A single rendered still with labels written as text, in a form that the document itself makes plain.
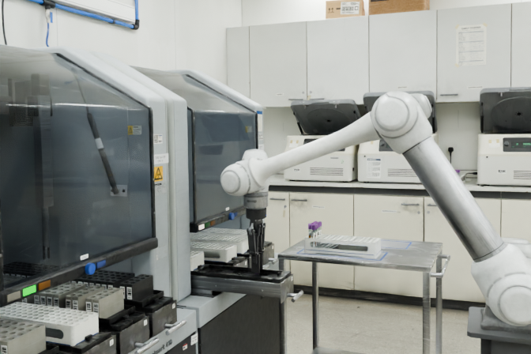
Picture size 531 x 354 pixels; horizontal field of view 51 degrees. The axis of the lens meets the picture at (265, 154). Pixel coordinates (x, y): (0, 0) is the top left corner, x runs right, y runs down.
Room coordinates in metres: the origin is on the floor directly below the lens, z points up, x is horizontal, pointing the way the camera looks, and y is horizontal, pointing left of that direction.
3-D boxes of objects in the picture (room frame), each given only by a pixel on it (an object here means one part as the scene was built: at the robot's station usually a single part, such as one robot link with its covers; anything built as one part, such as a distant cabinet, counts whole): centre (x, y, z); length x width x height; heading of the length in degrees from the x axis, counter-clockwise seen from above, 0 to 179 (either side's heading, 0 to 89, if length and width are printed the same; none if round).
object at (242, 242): (2.35, 0.22, 0.83); 0.30 x 0.10 x 0.06; 68
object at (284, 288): (2.02, 0.23, 0.78); 0.73 x 0.14 x 0.09; 68
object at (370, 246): (2.22, -0.31, 0.85); 0.30 x 0.10 x 0.06; 66
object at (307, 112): (4.53, -0.51, 1.22); 0.62 x 0.56 x 0.64; 157
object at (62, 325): (1.41, 0.59, 0.83); 0.30 x 0.10 x 0.06; 68
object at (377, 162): (4.32, -1.05, 1.24); 0.62 x 0.56 x 0.69; 159
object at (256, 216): (2.00, 0.04, 1.00); 0.08 x 0.07 x 0.09; 158
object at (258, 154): (1.98, 0.04, 1.18); 0.13 x 0.11 x 0.16; 160
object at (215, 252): (2.21, 0.27, 0.83); 0.30 x 0.10 x 0.06; 68
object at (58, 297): (1.56, 0.57, 0.85); 0.12 x 0.02 x 0.06; 159
